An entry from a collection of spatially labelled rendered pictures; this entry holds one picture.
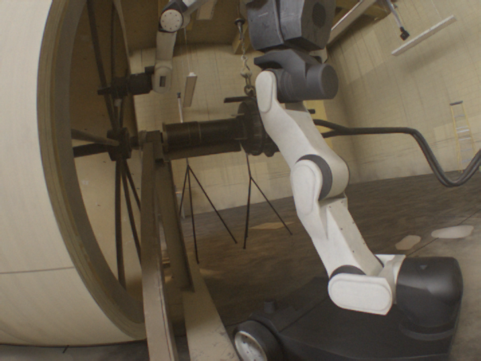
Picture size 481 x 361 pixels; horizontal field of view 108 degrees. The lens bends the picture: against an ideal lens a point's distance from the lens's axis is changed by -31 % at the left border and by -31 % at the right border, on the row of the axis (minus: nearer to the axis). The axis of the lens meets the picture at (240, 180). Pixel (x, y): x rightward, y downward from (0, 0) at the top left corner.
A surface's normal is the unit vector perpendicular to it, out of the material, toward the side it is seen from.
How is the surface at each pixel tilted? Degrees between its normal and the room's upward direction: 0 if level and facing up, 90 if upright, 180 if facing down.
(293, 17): 91
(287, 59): 90
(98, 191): 80
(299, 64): 90
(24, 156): 103
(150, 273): 35
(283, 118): 112
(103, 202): 72
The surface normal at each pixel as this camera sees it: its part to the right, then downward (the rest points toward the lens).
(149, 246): 0.01, -0.85
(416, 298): -0.77, 0.11
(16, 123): 0.28, 0.10
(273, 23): -0.70, 0.31
